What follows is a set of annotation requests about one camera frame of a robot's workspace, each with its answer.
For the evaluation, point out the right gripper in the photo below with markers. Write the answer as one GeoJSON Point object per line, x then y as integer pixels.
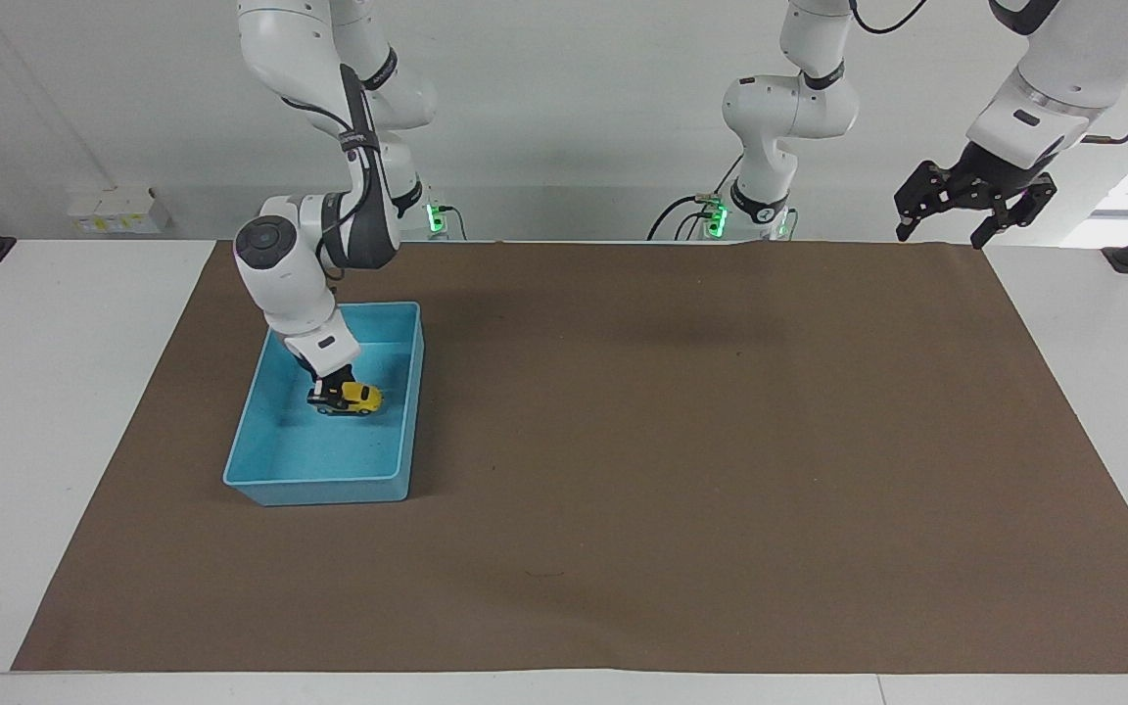
{"type": "Point", "coordinates": [332, 375]}

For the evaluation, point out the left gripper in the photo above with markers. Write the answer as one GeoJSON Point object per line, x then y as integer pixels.
{"type": "Point", "coordinates": [1005, 168]}

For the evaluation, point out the yellow toy beetle car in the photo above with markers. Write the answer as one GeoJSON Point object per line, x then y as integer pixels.
{"type": "Point", "coordinates": [360, 398]}

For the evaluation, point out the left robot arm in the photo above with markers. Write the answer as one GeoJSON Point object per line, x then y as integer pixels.
{"type": "Point", "coordinates": [789, 108]}

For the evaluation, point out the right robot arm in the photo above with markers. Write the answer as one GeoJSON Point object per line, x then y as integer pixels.
{"type": "Point", "coordinates": [280, 274]}

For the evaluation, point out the blue plastic bin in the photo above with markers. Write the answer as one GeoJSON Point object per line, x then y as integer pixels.
{"type": "Point", "coordinates": [329, 455]}

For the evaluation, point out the white wall socket box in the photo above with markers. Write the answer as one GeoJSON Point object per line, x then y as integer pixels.
{"type": "Point", "coordinates": [118, 211]}

